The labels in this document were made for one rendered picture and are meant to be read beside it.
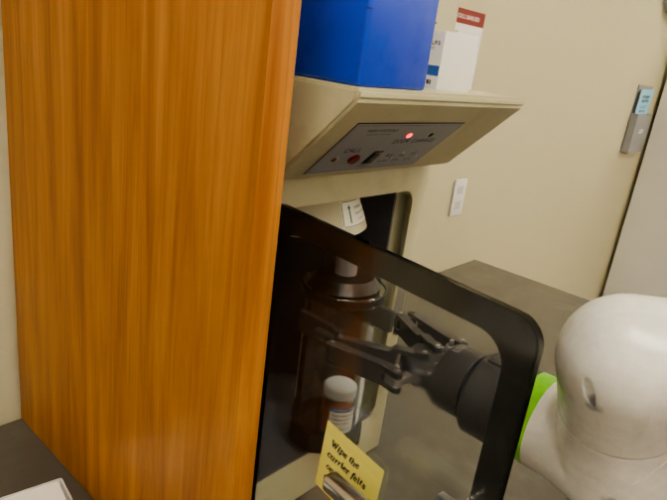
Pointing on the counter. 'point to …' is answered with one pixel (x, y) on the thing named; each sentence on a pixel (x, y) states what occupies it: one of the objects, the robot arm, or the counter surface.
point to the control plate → (380, 139)
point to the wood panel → (147, 232)
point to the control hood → (493, 107)
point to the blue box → (366, 42)
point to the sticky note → (348, 463)
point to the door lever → (340, 488)
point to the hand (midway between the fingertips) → (343, 316)
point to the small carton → (451, 61)
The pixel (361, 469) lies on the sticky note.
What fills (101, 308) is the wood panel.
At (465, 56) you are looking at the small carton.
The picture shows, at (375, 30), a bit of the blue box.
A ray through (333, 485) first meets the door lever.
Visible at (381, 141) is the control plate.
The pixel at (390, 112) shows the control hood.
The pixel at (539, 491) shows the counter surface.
